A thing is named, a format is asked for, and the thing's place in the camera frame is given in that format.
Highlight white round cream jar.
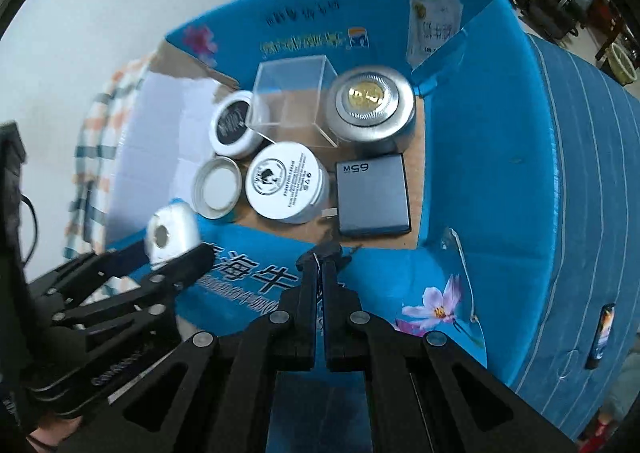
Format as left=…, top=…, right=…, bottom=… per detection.
left=245, top=141, right=330, bottom=224

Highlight round silver metal tin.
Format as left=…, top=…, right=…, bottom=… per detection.
left=323, top=66, right=416, bottom=156

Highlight person left hand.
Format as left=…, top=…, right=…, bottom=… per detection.
left=26, top=415, right=82, bottom=453

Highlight plaid orange blue cloth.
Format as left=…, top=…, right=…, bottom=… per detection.
left=63, top=52, right=156, bottom=260

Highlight white jar lid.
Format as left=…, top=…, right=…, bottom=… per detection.
left=191, top=156, right=242, bottom=220

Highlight white tin black lid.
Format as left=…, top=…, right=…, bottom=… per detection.
left=208, top=90, right=262, bottom=160

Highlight blue striped table cloth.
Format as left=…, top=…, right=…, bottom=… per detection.
left=480, top=37, right=639, bottom=438

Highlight clear plastic cube box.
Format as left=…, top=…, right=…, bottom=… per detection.
left=246, top=55, right=337, bottom=148

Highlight blue cardboard box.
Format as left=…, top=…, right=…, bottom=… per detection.
left=107, top=0, right=560, bottom=385

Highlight green waste bin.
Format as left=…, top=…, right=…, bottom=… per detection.
left=605, top=42, right=638, bottom=87

